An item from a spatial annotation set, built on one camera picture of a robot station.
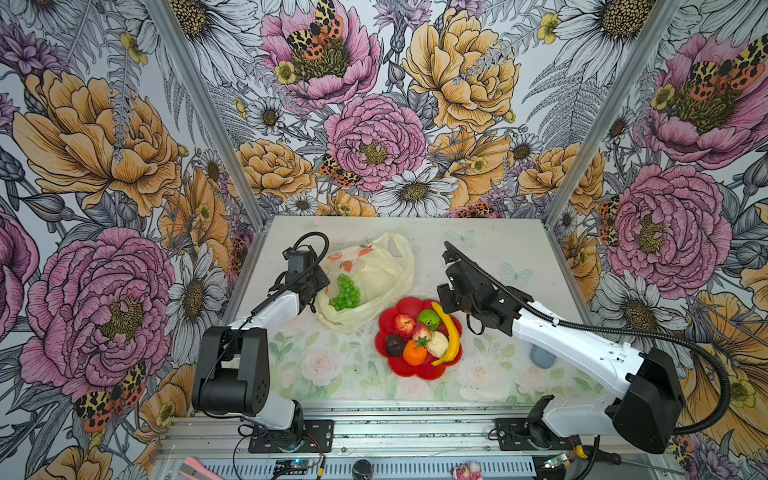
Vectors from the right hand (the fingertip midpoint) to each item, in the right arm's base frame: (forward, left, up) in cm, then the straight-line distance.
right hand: (448, 297), depth 81 cm
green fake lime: (-1, +4, -9) cm, 10 cm away
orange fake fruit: (-10, +9, -11) cm, 18 cm away
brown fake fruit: (-8, +15, -10) cm, 20 cm away
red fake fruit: (-2, +11, -10) cm, 15 cm away
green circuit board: (-35, +39, -16) cm, 54 cm away
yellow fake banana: (-6, -2, -9) cm, 11 cm away
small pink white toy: (-37, -2, -13) cm, 39 cm away
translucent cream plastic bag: (+15, +18, -8) cm, 25 cm away
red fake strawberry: (-7, +7, -7) cm, 12 cm away
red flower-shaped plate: (+4, +8, -12) cm, 15 cm away
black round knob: (-37, +22, -6) cm, 43 cm away
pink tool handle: (-35, +62, -14) cm, 72 cm away
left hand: (+11, +37, -7) cm, 39 cm away
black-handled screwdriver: (-35, -35, -15) cm, 52 cm away
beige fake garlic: (-9, +3, -10) cm, 13 cm away
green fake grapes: (+9, +29, -12) cm, 32 cm away
